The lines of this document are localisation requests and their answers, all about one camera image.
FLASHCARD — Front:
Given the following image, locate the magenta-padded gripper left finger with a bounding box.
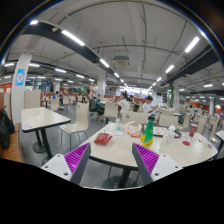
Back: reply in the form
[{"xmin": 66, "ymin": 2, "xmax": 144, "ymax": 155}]
[{"xmin": 40, "ymin": 142, "xmax": 92, "ymax": 186}]

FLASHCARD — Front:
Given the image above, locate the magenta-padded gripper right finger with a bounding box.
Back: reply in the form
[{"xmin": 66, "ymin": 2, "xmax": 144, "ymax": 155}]
[{"xmin": 131, "ymin": 142, "xmax": 184, "ymax": 186}]

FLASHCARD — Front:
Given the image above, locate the white patterned cup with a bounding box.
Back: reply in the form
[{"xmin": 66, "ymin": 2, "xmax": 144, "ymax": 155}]
[{"xmin": 163, "ymin": 129, "xmax": 176, "ymax": 145}]

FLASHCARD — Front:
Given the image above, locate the green drink bottle black cap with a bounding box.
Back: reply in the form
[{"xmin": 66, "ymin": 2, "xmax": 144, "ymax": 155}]
[{"xmin": 139, "ymin": 114, "xmax": 157, "ymax": 149}]

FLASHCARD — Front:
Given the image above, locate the brown wooden bench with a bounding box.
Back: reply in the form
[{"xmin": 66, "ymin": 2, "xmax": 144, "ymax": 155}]
[{"xmin": 0, "ymin": 123, "xmax": 25, "ymax": 164}]

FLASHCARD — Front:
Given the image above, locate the group of beige chairs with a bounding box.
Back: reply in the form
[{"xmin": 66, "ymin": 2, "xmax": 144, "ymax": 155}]
[{"xmin": 119, "ymin": 104, "xmax": 221, "ymax": 134}]

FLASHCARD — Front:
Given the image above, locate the rectangular white dining table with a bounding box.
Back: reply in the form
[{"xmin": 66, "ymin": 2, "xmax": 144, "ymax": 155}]
[{"xmin": 20, "ymin": 106, "xmax": 72, "ymax": 160}]

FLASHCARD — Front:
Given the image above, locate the clear plastic bag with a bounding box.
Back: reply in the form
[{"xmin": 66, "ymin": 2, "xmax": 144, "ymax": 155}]
[{"xmin": 121, "ymin": 121, "xmax": 144, "ymax": 137}]

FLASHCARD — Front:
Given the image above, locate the beige dining chair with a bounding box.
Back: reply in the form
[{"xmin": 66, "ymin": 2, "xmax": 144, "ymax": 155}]
[{"xmin": 59, "ymin": 101, "xmax": 91, "ymax": 152}]

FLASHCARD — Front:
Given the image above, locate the round-cornered white dining table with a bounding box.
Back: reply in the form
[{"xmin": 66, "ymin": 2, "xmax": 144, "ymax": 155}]
[{"xmin": 79, "ymin": 121, "xmax": 219, "ymax": 190}]

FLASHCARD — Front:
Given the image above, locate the black bag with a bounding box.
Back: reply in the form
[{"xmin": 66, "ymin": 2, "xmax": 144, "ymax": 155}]
[{"xmin": 0, "ymin": 105, "xmax": 16, "ymax": 151}]

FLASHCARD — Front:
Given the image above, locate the person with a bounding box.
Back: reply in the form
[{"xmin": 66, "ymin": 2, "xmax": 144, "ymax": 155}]
[
  {"xmin": 87, "ymin": 81, "xmax": 100, "ymax": 101},
  {"xmin": 93, "ymin": 92, "xmax": 106, "ymax": 124},
  {"xmin": 142, "ymin": 95, "xmax": 160, "ymax": 115},
  {"xmin": 115, "ymin": 91, "xmax": 131, "ymax": 117}
]

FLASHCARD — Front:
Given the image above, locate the ceiling air conditioner unit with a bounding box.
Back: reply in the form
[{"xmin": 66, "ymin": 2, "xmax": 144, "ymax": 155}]
[{"xmin": 112, "ymin": 54, "xmax": 132, "ymax": 68}]

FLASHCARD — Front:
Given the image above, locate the group of ceiling lights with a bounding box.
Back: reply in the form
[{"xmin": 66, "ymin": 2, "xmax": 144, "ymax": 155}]
[{"xmin": 3, "ymin": 19, "xmax": 224, "ymax": 103}]

